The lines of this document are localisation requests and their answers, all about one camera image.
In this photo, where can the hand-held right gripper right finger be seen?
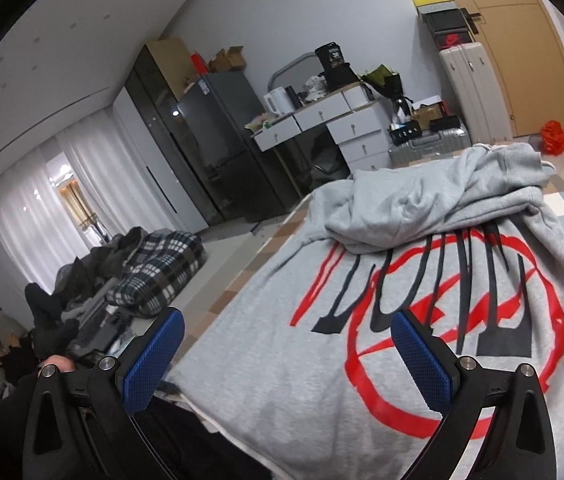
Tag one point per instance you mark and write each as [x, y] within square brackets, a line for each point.
[421, 360]

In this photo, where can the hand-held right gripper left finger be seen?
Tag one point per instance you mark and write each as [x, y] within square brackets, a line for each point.
[154, 355]

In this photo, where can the grey printed hoodie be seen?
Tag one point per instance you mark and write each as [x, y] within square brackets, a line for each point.
[272, 360]

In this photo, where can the person's left forearm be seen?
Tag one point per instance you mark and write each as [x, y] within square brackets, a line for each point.
[12, 405]

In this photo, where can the dark clothes pile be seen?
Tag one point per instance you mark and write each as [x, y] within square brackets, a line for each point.
[97, 265]

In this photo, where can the person's left hand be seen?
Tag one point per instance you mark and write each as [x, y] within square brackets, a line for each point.
[59, 362]

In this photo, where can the plaid blanket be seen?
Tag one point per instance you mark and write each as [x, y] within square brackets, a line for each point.
[162, 270]

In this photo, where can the white curtain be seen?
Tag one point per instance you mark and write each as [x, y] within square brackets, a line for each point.
[17, 220]

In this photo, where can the silver suitcase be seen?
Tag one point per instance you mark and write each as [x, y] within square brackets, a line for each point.
[426, 152]

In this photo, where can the white wardrobe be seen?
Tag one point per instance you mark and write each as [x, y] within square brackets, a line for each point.
[137, 140]

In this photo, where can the black boxes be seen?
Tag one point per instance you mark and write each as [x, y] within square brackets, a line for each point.
[426, 122]

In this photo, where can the dark grey fridge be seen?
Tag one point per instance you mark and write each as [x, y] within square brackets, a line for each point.
[222, 125]

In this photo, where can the black glass cabinet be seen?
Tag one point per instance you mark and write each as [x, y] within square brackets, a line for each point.
[162, 110]

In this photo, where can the orange bag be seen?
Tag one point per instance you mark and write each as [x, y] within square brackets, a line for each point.
[555, 136]

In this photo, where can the white desk with drawers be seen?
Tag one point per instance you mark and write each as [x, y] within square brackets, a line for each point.
[322, 112]

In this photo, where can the white suitcase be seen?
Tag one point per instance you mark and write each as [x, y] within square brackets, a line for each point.
[476, 95]

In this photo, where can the white kettle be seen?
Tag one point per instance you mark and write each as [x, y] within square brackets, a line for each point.
[276, 101]

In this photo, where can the green and black bouquet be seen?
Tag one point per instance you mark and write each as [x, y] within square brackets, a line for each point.
[381, 80]

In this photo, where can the red box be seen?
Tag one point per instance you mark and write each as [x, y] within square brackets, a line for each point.
[198, 63]

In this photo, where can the black bag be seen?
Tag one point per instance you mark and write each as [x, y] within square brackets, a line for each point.
[342, 75]

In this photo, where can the open cardboard box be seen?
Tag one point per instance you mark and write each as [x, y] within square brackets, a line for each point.
[227, 60]

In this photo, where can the arched mirror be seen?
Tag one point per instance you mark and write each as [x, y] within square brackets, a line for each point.
[292, 72]

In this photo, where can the black bucket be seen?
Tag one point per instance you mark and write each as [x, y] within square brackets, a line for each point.
[329, 55]

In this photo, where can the wooden door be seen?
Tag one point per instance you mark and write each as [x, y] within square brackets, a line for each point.
[526, 50]

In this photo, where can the stack of shoe boxes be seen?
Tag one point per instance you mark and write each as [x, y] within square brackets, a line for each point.
[444, 22]

